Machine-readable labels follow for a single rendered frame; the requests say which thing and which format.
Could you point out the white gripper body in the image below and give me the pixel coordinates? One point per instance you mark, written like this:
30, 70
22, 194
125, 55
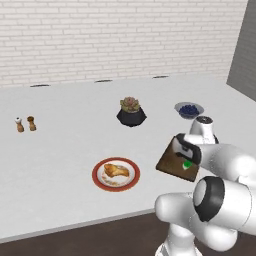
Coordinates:
185, 145

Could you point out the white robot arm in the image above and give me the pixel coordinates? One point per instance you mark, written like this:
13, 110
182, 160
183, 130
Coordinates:
230, 206

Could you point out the brown wooden cutting board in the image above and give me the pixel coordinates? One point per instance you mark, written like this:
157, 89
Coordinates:
168, 165

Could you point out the golden brown cooked meat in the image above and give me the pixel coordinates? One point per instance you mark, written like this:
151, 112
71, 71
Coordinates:
115, 170

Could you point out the red rimmed white plate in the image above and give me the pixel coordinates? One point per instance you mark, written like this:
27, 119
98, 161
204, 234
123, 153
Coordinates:
100, 180

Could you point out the dark blueberries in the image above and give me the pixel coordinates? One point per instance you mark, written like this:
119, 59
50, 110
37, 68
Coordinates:
187, 110

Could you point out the pale blue bowl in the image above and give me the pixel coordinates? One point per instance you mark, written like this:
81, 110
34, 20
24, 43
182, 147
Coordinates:
200, 109

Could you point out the succulent in black pot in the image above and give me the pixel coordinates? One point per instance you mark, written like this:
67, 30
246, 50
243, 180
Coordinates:
131, 117

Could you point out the wooden pepper mill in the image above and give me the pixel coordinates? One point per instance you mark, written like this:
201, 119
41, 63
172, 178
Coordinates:
32, 125

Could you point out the wooden salt shaker white top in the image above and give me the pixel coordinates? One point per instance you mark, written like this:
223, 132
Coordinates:
20, 126

